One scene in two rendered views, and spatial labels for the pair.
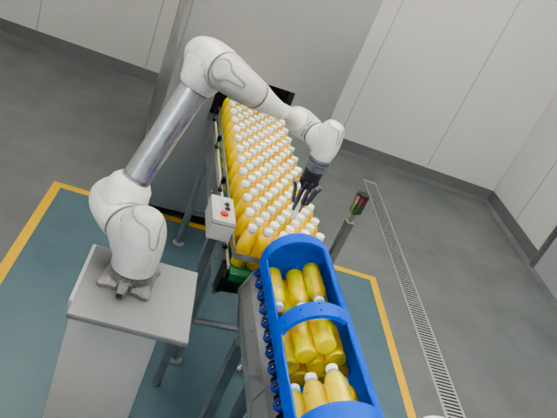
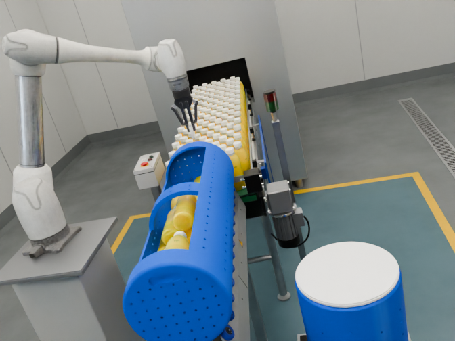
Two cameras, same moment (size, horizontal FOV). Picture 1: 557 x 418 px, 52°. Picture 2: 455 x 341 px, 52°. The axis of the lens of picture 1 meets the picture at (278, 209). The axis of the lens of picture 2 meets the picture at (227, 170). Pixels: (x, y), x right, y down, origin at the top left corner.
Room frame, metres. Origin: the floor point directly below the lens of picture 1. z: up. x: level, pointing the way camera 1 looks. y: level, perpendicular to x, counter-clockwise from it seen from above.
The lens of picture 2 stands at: (0.37, -1.06, 1.85)
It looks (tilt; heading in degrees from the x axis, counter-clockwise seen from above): 23 degrees down; 26
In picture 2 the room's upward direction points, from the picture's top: 15 degrees counter-clockwise
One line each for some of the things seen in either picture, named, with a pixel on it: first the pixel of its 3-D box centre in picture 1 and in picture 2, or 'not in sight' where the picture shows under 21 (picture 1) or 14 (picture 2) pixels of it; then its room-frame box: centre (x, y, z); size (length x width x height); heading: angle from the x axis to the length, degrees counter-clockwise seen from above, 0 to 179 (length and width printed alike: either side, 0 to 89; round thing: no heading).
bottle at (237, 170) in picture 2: not in sight; (234, 170); (2.19, -0.21, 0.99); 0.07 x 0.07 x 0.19
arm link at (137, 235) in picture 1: (139, 237); (36, 205); (1.58, 0.38, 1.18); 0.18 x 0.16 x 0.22; 49
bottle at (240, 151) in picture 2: not in sight; (242, 163); (2.26, -0.22, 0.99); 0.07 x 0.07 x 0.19
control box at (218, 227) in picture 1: (220, 217); (149, 170); (2.13, 0.21, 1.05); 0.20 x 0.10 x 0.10; 19
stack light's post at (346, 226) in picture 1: (306, 304); (294, 214); (2.51, -0.34, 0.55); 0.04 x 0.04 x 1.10; 19
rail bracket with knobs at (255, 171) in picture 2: not in sight; (252, 181); (2.14, -0.30, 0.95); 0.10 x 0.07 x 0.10; 109
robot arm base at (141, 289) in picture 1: (129, 274); (47, 238); (1.55, 0.37, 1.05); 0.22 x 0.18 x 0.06; 7
